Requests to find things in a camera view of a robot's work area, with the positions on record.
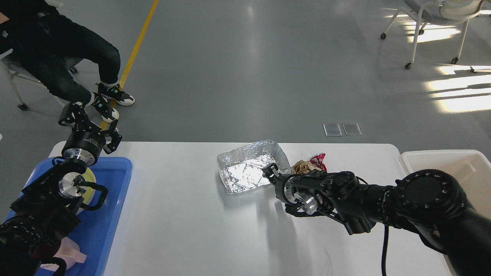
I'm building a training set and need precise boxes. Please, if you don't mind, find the crushed red can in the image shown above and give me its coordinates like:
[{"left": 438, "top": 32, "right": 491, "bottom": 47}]
[{"left": 309, "top": 153, "right": 327, "bottom": 171}]

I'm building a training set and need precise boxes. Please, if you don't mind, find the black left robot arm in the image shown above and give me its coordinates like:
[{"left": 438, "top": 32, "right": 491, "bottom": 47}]
[{"left": 0, "top": 103, "right": 122, "bottom": 276}]

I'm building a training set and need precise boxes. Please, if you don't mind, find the brown paper ball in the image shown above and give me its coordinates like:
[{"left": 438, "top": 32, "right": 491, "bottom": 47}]
[{"left": 292, "top": 159, "right": 321, "bottom": 175}]

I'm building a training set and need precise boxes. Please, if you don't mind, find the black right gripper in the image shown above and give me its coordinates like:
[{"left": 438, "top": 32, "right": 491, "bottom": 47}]
[{"left": 262, "top": 163, "right": 326, "bottom": 218}]

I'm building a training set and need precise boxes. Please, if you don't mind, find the seated person in black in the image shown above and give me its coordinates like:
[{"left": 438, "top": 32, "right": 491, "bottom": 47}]
[{"left": 0, "top": 0, "right": 120, "bottom": 104}]

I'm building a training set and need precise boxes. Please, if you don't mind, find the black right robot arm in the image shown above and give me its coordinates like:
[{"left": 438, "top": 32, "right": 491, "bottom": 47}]
[{"left": 262, "top": 164, "right": 491, "bottom": 276}]

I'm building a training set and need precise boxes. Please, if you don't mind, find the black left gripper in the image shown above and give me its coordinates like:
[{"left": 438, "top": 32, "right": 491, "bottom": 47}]
[{"left": 58, "top": 102, "right": 122, "bottom": 161}]

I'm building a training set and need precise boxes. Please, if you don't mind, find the white office chair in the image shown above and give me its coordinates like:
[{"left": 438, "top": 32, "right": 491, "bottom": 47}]
[{"left": 379, "top": 0, "right": 484, "bottom": 70}]

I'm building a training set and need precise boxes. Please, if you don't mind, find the pink mug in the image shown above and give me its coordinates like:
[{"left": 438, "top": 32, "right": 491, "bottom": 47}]
[{"left": 37, "top": 237, "right": 87, "bottom": 270}]

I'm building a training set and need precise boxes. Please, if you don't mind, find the white plastic bin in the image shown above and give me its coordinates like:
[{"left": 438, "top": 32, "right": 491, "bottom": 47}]
[{"left": 399, "top": 149, "right": 491, "bottom": 219}]

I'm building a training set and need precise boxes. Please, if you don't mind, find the aluminium foil tray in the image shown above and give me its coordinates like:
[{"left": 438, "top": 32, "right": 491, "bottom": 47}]
[{"left": 217, "top": 140, "right": 292, "bottom": 195}]

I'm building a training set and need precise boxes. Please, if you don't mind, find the chair caster leg left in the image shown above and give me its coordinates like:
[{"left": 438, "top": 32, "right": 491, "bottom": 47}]
[{"left": 0, "top": 50, "right": 79, "bottom": 112}]

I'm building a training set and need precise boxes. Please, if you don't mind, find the yellow plastic plate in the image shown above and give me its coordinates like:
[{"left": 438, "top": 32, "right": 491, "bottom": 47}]
[{"left": 76, "top": 168, "right": 96, "bottom": 205}]

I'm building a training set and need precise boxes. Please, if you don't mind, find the blue plastic tray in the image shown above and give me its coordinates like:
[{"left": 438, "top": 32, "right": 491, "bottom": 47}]
[{"left": 6, "top": 156, "right": 133, "bottom": 276}]

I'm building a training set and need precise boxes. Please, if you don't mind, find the black white sneaker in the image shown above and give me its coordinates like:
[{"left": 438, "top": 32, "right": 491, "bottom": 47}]
[
  {"left": 96, "top": 82, "right": 135, "bottom": 106},
  {"left": 88, "top": 92, "right": 119, "bottom": 123}
]

